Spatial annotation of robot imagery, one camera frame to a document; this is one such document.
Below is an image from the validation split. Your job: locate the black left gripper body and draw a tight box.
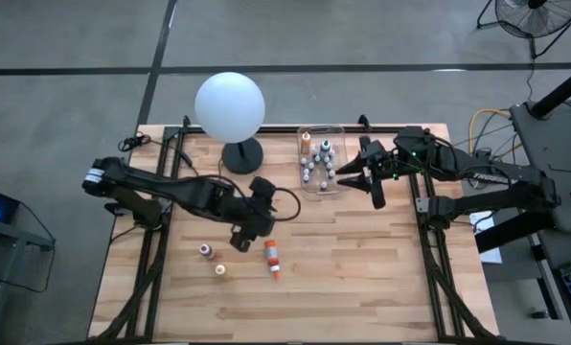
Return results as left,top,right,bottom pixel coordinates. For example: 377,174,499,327
230,175,278,253

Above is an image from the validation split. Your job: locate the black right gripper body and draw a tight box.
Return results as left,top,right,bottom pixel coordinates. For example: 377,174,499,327
358,135,394,211

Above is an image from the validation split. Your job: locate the red food coloring bottle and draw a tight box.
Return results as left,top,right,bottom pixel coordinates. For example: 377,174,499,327
263,239,282,282

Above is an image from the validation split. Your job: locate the clear plastic bin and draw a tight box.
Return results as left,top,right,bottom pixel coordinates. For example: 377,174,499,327
295,125,354,198

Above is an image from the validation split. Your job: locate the white globe table lamp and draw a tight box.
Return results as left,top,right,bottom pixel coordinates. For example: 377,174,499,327
194,71,267,176

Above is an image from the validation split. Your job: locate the white paper sheet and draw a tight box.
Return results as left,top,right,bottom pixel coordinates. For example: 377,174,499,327
468,209,504,265

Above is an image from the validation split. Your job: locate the dark side desk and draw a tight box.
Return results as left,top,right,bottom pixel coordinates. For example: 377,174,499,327
509,99,571,235

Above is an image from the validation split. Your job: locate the black pole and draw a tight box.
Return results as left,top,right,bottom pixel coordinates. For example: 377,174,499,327
528,60,571,121

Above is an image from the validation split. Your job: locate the black floor fan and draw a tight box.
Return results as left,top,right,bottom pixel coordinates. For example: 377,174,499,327
475,0,571,60

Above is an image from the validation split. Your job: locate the grey equipment stand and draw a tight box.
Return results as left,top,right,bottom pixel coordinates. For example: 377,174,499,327
0,215,57,254

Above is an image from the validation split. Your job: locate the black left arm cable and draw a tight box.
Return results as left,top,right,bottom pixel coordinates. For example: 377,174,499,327
227,174,302,223

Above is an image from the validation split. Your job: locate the yellow cable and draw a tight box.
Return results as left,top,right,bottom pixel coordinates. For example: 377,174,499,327
466,107,514,155

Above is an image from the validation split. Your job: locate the black lamp cable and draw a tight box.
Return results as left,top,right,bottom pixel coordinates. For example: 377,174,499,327
117,132,200,176

